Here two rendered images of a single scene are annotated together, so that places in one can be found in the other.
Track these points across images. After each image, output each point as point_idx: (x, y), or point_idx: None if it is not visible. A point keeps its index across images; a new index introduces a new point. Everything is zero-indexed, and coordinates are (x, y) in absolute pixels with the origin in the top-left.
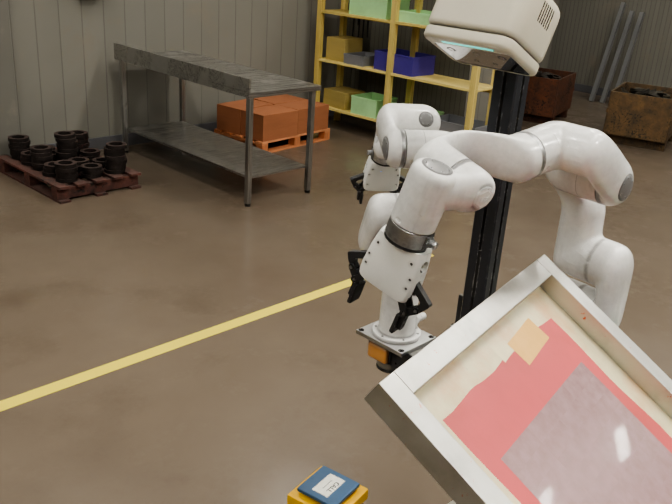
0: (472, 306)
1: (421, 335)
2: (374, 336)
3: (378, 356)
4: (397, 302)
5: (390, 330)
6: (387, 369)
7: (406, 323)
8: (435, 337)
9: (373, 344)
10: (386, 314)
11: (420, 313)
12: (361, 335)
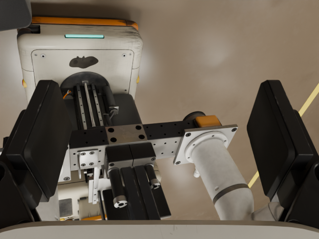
0: (146, 215)
1: (185, 158)
2: (219, 131)
3: (205, 119)
4: (219, 171)
5: (46, 84)
6: (192, 115)
7: (200, 159)
8: (174, 164)
9: (215, 124)
10: (221, 155)
11: (199, 174)
12: (230, 125)
